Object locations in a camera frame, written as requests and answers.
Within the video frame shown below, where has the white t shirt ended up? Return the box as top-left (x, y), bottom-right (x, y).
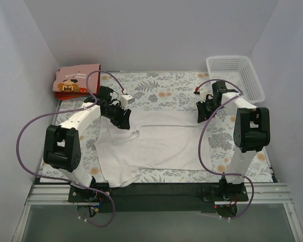
top-left (95, 110), bottom-right (212, 188)

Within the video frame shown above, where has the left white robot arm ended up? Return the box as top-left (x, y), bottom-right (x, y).
top-left (43, 86), bottom-right (135, 202)

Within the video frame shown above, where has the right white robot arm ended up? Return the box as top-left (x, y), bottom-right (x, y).
top-left (194, 79), bottom-right (270, 205)

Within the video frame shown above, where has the white plastic mesh basket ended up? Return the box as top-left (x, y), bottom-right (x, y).
top-left (206, 55), bottom-right (265, 104)

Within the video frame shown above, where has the folded red t shirt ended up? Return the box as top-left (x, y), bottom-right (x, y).
top-left (55, 65), bottom-right (102, 101)

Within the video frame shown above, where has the folded pink printed t shirt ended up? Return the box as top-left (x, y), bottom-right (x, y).
top-left (52, 64), bottom-right (102, 94)

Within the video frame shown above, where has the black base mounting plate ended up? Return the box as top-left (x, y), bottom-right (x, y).
top-left (68, 181), bottom-right (251, 213)

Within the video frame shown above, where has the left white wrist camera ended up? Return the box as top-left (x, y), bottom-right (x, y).
top-left (119, 89), bottom-right (135, 110)

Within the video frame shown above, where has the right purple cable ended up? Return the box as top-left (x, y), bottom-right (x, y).
top-left (193, 79), bottom-right (255, 220)

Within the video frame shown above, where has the purple cable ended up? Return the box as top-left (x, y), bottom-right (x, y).
top-left (193, 79), bottom-right (255, 220)
top-left (16, 70), bottom-right (128, 227)

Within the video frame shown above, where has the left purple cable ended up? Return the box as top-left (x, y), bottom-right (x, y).
top-left (16, 70), bottom-right (128, 227)

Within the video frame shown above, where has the aluminium extrusion rail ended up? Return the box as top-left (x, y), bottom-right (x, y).
top-left (13, 183), bottom-right (303, 241)

